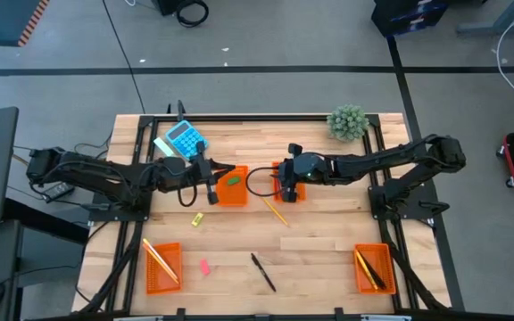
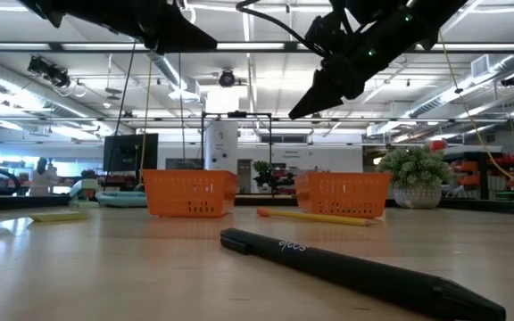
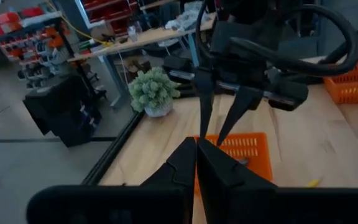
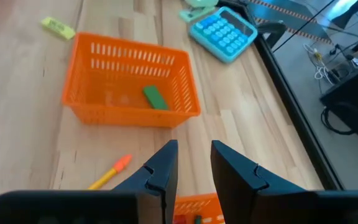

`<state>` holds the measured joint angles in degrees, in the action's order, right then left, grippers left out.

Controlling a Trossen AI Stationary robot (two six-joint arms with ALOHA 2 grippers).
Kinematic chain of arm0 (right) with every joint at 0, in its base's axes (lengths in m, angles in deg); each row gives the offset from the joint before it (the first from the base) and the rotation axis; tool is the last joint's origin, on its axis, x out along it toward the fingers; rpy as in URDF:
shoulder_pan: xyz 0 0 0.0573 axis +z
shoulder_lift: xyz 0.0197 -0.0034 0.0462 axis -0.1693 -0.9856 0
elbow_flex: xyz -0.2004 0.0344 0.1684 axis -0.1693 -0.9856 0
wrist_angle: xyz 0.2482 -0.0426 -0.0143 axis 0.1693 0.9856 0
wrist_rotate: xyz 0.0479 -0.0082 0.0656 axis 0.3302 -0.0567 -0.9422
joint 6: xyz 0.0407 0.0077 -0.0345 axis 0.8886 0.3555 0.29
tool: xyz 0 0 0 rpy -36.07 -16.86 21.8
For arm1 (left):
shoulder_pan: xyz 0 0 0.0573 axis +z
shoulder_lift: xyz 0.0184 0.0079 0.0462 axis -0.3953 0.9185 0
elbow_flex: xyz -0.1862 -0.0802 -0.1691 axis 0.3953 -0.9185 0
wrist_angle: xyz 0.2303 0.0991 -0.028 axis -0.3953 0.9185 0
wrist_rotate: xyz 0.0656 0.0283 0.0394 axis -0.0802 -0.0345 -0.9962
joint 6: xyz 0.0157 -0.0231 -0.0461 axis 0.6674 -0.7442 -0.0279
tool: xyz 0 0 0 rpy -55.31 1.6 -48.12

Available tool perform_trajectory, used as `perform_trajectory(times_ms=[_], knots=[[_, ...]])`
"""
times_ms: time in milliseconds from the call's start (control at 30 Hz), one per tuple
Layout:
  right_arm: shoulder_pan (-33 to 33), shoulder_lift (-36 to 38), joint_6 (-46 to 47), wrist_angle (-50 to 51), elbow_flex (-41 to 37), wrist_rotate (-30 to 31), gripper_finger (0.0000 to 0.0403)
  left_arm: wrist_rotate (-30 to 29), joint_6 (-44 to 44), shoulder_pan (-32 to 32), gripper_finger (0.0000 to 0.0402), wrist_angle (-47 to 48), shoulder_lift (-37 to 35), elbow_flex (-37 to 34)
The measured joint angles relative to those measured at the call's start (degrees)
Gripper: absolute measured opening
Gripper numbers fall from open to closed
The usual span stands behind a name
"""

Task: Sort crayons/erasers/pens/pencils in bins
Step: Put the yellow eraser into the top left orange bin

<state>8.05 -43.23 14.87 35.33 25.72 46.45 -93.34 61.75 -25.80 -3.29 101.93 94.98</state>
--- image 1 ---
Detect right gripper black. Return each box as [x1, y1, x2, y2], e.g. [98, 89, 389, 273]
[278, 143, 330, 203]

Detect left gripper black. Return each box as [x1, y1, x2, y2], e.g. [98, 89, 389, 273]
[180, 141, 237, 207]

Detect orange plastic bin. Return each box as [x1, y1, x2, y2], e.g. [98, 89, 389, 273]
[215, 164, 250, 208]
[270, 160, 307, 204]
[353, 243, 397, 296]
[144, 242, 183, 295]

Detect yellow pencil orange eraser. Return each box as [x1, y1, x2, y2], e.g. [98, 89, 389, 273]
[261, 197, 290, 227]
[142, 237, 179, 280]

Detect black pen white print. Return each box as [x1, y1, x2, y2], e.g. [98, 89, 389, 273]
[250, 252, 278, 293]

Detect white pencil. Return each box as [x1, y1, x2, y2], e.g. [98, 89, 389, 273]
[143, 243, 181, 285]

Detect yellow pen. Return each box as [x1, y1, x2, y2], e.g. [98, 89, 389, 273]
[353, 249, 379, 291]

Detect plain black pen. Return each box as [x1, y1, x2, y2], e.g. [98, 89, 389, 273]
[356, 248, 386, 290]
[363, 256, 388, 290]

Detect blue calculator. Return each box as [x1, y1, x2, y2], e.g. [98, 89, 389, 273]
[164, 119, 210, 161]

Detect green potted plant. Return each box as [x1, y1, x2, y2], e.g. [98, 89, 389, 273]
[327, 104, 370, 143]

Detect mint green block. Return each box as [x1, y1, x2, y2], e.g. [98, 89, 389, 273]
[153, 136, 177, 158]

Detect black clamp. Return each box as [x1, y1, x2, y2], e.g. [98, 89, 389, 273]
[166, 100, 187, 122]

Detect black power brick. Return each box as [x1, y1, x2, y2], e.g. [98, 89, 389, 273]
[41, 181, 77, 202]

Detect black box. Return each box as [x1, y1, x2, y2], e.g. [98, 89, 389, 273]
[152, 0, 182, 17]

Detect dark storage case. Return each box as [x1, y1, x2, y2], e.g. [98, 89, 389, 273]
[370, 0, 450, 37]

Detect grey table leg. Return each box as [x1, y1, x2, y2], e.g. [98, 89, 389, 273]
[456, 0, 514, 37]

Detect dark mat orange striped edge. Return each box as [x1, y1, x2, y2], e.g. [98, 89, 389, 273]
[0, 0, 51, 48]

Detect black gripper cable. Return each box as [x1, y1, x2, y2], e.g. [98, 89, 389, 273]
[245, 166, 280, 198]
[177, 180, 199, 209]

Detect black metal table frame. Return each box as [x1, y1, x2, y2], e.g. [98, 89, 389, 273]
[78, 113, 454, 321]

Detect black cable coil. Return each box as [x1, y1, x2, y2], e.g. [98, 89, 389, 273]
[175, 0, 211, 28]

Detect thin black floor cable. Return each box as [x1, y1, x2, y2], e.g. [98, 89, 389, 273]
[100, 0, 146, 115]

